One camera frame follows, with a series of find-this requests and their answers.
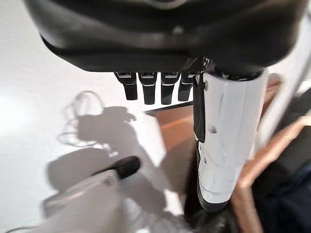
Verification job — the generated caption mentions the brown wicker laundry basket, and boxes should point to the brown wicker laundry basket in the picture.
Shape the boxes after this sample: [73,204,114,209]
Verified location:
[230,72,311,233]

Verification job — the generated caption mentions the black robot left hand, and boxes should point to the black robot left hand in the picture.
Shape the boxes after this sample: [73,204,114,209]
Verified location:
[24,0,307,212]

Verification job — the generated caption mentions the navy blue garment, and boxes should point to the navy blue garment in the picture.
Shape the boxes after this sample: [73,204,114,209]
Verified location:
[286,162,311,190]

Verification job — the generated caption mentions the brown acrylic stand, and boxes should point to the brown acrylic stand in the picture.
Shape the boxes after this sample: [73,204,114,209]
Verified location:
[143,100,234,233]

